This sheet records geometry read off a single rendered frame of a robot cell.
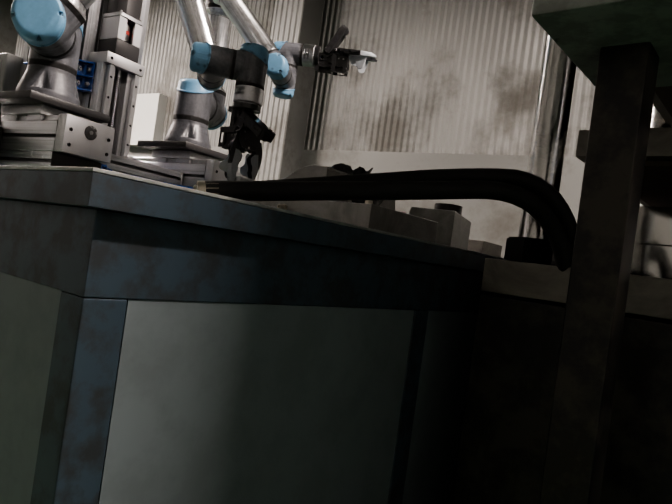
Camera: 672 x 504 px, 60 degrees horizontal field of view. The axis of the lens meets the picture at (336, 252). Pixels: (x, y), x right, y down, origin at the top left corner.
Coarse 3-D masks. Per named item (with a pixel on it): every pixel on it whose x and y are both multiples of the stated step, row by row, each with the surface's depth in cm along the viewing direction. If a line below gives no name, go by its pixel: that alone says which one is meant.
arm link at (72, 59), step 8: (80, 32) 152; (80, 40) 153; (72, 48) 147; (80, 48) 154; (32, 56) 147; (40, 56) 146; (48, 56) 145; (56, 56) 145; (64, 56) 147; (72, 56) 150; (64, 64) 148; (72, 64) 150
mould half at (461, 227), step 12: (420, 216) 153; (432, 216) 152; (444, 216) 151; (456, 216) 152; (444, 228) 151; (456, 228) 154; (468, 228) 171; (444, 240) 150; (456, 240) 156; (468, 240) 174
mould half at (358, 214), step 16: (288, 176) 127; (304, 176) 124; (320, 176) 121; (288, 208) 126; (304, 208) 123; (320, 208) 120; (336, 208) 118; (352, 208) 115; (368, 208) 113; (384, 208) 116; (368, 224) 112; (384, 224) 116; (400, 224) 121; (416, 224) 126; (432, 224) 131; (432, 240) 131
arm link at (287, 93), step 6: (294, 66) 203; (294, 72) 203; (294, 78) 203; (288, 84) 199; (294, 84) 204; (276, 90) 202; (282, 90) 201; (288, 90) 202; (276, 96) 205; (282, 96) 204; (288, 96) 203
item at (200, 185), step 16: (208, 192) 82; (224, 192) 83; (240, 192) 83; (256, 192) 84; (272, 192) 85; (288, 192) 86; (304, 192) 86; (320, 192) 87; (336, 192) 88; (352, 192) 89; (368, 192) 89
